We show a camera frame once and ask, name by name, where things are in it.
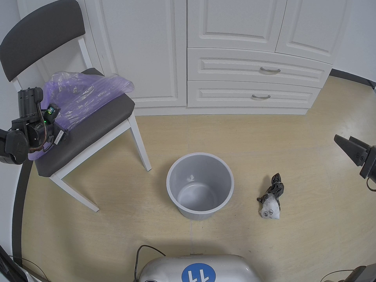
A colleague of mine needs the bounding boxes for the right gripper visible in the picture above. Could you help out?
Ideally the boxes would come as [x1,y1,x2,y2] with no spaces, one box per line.
[334,134,376,185]

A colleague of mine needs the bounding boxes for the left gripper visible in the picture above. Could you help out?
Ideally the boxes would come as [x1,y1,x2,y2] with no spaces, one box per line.
[29,119,69,151]

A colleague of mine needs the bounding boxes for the purple plastic bag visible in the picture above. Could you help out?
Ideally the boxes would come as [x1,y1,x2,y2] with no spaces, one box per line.
[28,71,134,161]

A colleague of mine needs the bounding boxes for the black plastic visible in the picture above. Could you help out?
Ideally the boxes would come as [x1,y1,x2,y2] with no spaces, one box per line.
[257,174,285,208]

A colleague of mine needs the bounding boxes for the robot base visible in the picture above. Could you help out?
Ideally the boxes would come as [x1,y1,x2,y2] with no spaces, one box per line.
[141,254,262,282]

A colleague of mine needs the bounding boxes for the white trash bin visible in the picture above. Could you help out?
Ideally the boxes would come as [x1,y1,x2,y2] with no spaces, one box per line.
[166,152,234,221]

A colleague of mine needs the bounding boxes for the white chair grey cushions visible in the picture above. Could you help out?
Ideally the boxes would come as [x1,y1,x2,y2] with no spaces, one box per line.
[0,0,152,212]

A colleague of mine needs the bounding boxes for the white wardrobe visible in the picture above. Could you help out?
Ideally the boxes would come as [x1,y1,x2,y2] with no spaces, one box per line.
[15,0,356,117]

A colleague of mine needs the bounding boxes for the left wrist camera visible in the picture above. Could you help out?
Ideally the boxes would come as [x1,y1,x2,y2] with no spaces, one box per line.
[41,102,60,126]

